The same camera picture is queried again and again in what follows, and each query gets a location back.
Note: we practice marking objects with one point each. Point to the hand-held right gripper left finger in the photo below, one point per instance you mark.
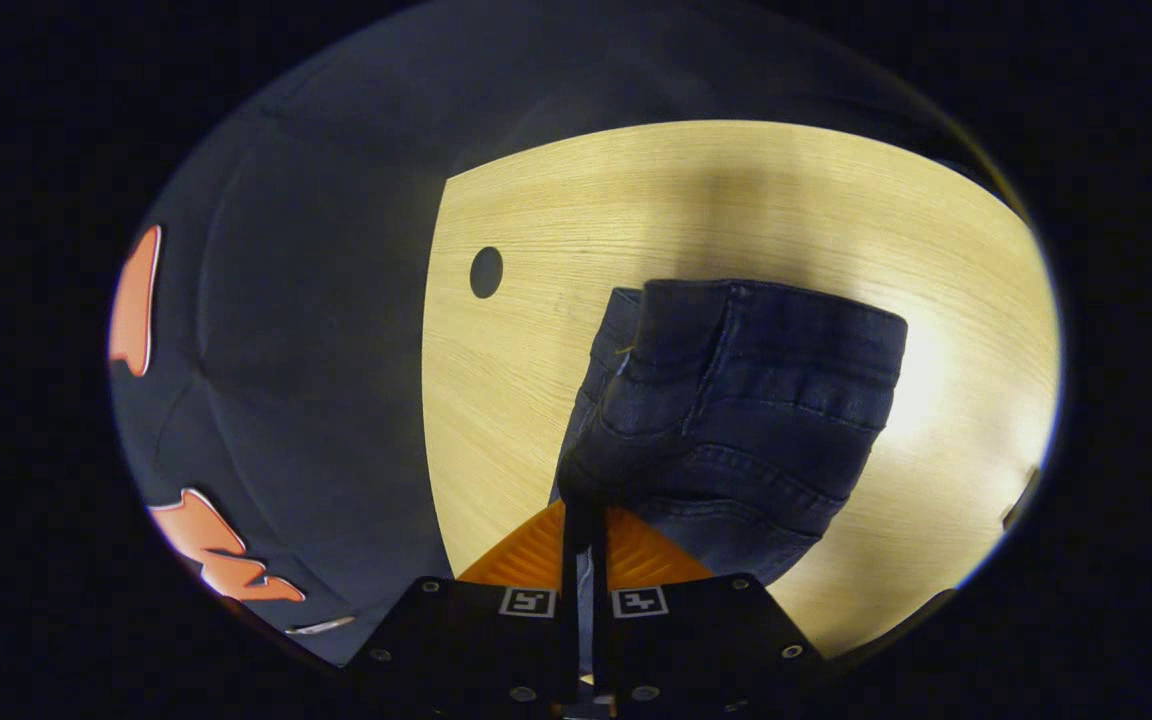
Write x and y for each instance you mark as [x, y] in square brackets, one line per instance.
[568, 560]

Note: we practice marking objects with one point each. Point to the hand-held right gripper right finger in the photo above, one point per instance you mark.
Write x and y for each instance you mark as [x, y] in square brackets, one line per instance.
[601, 560]

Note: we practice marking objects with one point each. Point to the dark blue jeans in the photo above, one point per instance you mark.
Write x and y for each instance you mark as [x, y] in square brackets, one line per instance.
[736, 410]

